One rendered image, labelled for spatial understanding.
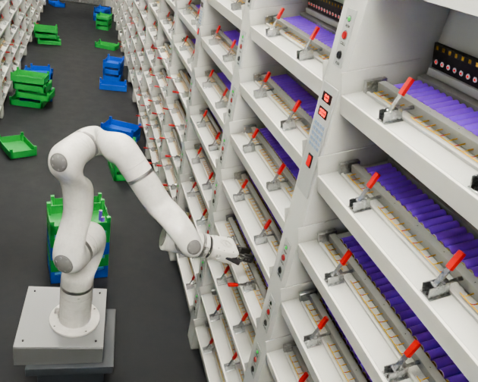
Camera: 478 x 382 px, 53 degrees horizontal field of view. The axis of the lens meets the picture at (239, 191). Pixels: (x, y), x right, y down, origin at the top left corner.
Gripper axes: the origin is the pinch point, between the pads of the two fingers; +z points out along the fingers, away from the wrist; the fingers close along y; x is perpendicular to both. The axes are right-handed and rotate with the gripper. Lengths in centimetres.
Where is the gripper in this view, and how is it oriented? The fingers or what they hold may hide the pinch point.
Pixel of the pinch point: (246, 255)
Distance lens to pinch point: 171.1
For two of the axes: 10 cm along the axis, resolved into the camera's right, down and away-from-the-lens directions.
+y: -2.6, -5.0, 8.2
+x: -4.1, 8.3, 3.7
